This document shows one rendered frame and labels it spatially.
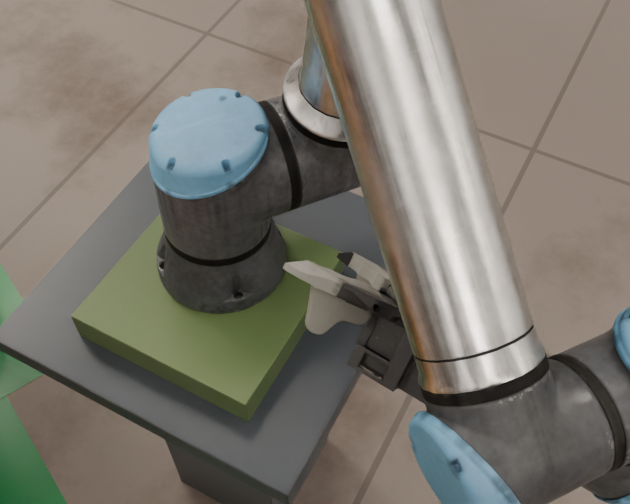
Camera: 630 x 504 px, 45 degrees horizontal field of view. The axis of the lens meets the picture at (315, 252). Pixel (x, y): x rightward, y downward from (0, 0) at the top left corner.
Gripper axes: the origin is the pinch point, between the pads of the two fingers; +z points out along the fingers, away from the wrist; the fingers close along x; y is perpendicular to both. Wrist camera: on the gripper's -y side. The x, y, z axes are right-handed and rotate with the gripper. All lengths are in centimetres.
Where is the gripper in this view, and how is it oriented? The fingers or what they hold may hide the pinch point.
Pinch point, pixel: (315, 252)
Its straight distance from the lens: 76.6
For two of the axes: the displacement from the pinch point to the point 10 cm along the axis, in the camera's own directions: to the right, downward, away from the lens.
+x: 3.6, -0.6, 9.3
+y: -4.2, 8.8, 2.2
